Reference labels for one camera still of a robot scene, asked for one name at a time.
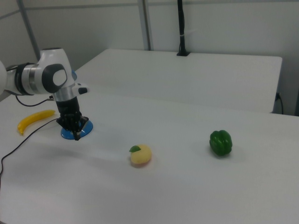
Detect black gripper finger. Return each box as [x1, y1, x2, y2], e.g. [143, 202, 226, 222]
[56, 115, 80, 141]
[78, 116, 90, 138]

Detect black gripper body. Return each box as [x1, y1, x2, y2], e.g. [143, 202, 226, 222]
[54, 96, 83, 122]

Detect blue desk lamp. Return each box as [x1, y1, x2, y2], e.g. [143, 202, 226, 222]
[60, 69, 94, 141]

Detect yellow toy banana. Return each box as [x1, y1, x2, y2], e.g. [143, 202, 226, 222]
[17, 109, 57, 137]

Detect yellow peach with green leaf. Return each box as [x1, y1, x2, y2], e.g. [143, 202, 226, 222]
[129, 144, 153, 168]

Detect black pole with clamp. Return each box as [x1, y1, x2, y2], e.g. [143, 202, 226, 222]
[176, 0, 191, 57]

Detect green toy bell pepper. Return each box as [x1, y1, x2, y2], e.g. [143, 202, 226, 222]
[209, 130, 233, 157]

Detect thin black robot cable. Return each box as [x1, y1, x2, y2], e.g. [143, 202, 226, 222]
[14, 94, 56, 108]

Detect black wall power cable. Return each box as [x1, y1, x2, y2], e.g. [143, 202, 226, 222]
[275, 92, 285, 115]

